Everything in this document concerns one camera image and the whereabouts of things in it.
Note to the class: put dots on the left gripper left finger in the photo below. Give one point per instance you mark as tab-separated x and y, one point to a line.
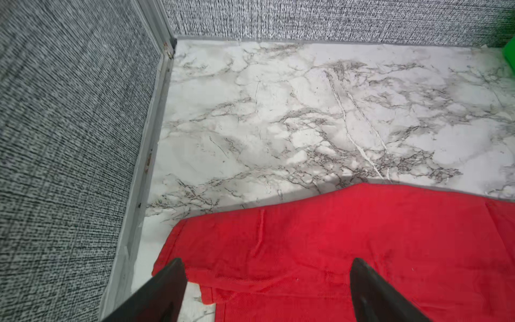
159	300

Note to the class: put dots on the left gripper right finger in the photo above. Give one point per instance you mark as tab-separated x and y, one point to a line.
374	299

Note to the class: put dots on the red long pants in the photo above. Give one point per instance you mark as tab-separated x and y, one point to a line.
450	254

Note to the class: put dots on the green plastic basket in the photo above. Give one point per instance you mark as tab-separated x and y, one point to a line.
509	53

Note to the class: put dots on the aluminium cage frame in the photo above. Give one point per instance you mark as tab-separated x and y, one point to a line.
155	21

